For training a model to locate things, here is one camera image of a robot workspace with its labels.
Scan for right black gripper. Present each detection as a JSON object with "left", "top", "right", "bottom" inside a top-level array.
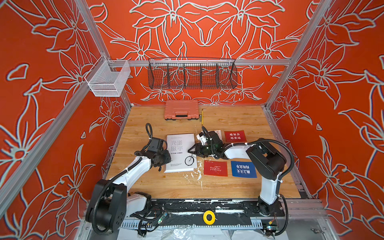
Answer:
[{"left": 188, "top": 141, "right": 218, "bottom": 157}]

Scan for white photo album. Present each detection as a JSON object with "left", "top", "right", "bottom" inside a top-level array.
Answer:
[{"left": 164, "top": 134, "right": 198, "bottom": 173}]

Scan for white card red chinese text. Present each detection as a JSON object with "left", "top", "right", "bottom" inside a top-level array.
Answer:
[{"left": 215, "top": 130, "right": 223, "bottom": 141}]

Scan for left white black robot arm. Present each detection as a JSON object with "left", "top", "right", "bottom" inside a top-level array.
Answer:
[{"left": 86, "top": 123, "right": 171, "bottom": 236}]

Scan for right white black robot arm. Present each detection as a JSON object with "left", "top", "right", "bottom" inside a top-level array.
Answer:
[{"left": 188, "top": 130, "right": 294, "bottom": 216}]

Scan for red card white script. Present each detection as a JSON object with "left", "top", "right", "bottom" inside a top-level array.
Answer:
[{"left": 204, "top": 160, "right": 228, "bottom": 177}]

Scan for red plastic tool case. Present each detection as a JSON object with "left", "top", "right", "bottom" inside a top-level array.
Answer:
[{"left": 164, "top": 100, "right": 200, "bottom": 121}]

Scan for red card top row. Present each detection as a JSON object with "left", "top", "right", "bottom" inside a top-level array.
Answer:
[{"left": 225, "top": 130, "right": 247, "bottom": 144}]

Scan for blue card white text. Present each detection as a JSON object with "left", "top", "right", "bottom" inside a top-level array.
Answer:
[{"left": 231, "top": 161, "right": 257, "bottom": 178}]

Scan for yellow tape roll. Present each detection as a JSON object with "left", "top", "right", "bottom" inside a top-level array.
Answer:
[{"left": 203, "top": 210, "right": 216, "bottom": 226}]

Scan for white mesh basket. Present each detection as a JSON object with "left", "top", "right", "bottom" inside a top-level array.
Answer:
[{"left": 85, "top": 56, "right": 131, "bottom": 97}]

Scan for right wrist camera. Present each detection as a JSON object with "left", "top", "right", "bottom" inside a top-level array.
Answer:
[{"left": 197, "top": 133, "right": 209, "bottom": 146}]

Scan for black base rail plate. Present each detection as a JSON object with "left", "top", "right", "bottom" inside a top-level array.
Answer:
[{"left": 122, "top": 199, "right": 287, "bottom": 231}]

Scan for black wire basket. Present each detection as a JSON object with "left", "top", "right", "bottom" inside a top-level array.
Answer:
[{"left": 148, "top": 57, "right": 238, "bottom": 90}]

